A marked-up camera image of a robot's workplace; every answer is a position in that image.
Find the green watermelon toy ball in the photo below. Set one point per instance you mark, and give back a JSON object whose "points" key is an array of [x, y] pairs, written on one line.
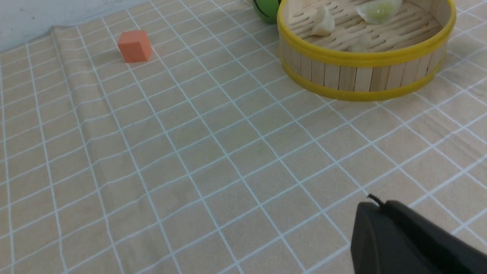
{"points": [[267, 10]]}

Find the beige checkered tablecloth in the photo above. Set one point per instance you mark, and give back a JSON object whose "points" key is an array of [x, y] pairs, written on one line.
{"points": [[208, 159]]}

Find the greenish dumpling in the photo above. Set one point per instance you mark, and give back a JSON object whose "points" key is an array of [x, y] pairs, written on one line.
{"points": [[378, 12]]}

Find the orange foam cube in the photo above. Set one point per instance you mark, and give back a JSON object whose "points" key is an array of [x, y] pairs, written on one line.
{"points": [[134, 46]]}

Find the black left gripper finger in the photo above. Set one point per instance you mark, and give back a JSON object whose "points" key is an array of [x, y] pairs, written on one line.
{"points": [[391, 238]]}

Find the white dumpling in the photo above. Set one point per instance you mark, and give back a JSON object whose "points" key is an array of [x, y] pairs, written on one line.
{"points": [[324, 23]]}

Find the yellow-rimmed bamboo steamer tray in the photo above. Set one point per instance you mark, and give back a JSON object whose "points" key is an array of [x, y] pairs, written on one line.
{"points": [[361, 61]]}

